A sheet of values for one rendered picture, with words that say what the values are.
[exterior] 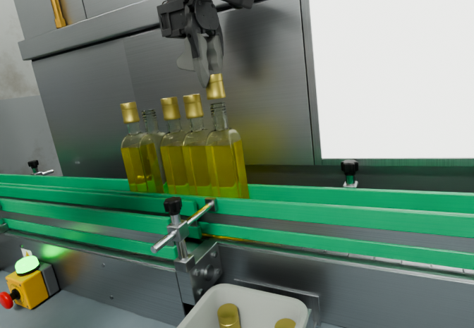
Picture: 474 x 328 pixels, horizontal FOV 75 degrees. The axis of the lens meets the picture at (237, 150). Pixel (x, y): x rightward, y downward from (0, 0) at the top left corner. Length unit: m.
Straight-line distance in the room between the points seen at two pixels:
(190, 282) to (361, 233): 0.29
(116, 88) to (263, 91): 0.47
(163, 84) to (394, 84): 0.52
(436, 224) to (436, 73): 0.25
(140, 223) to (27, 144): 3.59
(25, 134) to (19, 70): 0.69
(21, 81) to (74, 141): 3.04
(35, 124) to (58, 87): 3.01
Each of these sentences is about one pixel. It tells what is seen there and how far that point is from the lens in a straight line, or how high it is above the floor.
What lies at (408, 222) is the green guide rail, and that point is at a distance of 0.52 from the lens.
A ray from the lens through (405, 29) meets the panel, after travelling 0.63.
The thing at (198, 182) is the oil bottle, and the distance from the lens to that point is 0.63.
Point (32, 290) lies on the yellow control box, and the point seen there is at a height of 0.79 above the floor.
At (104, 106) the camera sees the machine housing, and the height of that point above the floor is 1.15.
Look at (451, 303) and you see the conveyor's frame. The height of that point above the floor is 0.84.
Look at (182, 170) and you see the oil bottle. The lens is 0.65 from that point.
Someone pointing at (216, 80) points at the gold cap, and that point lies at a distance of 0.57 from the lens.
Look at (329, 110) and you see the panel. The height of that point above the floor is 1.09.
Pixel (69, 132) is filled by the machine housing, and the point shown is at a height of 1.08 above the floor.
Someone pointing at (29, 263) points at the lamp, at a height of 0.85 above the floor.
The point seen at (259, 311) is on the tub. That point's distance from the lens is 0.57.
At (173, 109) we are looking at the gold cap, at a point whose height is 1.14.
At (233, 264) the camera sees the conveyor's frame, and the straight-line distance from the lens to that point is 0.63.
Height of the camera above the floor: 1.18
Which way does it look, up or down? 13 degrees down
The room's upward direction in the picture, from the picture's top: 8 degrees counter-clockwise
